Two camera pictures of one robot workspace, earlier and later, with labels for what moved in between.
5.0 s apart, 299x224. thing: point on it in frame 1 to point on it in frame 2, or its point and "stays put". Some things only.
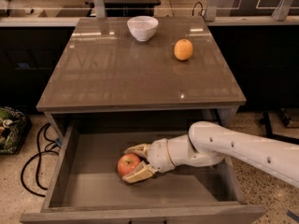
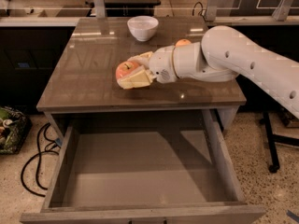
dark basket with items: [15, 130] stays put
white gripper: [158, 156] to [161, 65]
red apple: [127, 162] to [124, 67]
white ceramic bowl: [143, 27] stays put
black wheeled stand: [269, 133] stays put
